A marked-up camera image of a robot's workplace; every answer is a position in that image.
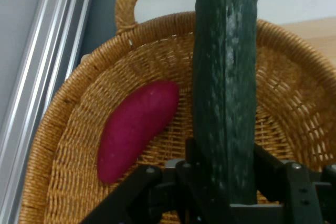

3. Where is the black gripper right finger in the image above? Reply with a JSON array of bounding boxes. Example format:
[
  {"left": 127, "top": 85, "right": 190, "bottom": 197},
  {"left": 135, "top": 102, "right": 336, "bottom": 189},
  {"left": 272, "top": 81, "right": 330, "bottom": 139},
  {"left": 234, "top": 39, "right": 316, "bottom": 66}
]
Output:
[{"left": 253, "top": 142, "right": 336, "bottom": 224}]

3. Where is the magenta toy sweet potato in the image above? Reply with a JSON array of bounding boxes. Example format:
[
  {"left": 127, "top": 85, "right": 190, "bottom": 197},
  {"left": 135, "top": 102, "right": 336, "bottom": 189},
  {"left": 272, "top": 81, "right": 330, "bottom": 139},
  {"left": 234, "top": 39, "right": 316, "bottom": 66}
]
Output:
[{"left": 97, "top": 80, "right": 180, "bottom": 184}]

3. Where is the aluminium profile rail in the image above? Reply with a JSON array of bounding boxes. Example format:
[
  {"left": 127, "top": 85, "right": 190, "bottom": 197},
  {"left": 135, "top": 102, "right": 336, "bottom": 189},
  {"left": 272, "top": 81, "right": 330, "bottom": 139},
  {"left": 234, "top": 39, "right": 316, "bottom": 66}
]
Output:
[{"left": 0, "top": 0, "right": 99, "bottom": 224}]

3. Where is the woven wicker basket with handles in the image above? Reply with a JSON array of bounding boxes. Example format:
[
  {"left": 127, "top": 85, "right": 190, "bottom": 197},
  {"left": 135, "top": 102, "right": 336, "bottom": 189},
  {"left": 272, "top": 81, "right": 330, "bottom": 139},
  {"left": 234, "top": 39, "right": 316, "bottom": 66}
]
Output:
[{"left": 18, "top": 0, "right": 336, "bottom": 224}]

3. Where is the wooden cutting board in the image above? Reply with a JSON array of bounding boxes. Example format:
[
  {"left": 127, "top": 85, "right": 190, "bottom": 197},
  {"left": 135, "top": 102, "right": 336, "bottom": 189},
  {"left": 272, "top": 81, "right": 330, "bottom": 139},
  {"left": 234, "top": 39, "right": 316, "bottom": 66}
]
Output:
[{"left": 279, "top": 16, "right": 336, "bottom": 62}]

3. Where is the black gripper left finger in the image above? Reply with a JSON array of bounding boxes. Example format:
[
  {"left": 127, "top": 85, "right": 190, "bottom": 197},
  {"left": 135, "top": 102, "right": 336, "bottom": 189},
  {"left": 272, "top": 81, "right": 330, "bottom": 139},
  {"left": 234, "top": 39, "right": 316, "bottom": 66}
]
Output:
[{"left": 81, "top": 138, "right": 229, "bottom": 224}]

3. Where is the long dark green cucumber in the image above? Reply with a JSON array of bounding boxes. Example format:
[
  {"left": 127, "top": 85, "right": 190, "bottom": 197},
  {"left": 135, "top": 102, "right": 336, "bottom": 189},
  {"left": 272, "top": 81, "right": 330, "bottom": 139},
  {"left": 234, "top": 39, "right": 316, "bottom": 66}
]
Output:
[{"left": 192, "top": 0, "right": 260, "bottom": 206}]

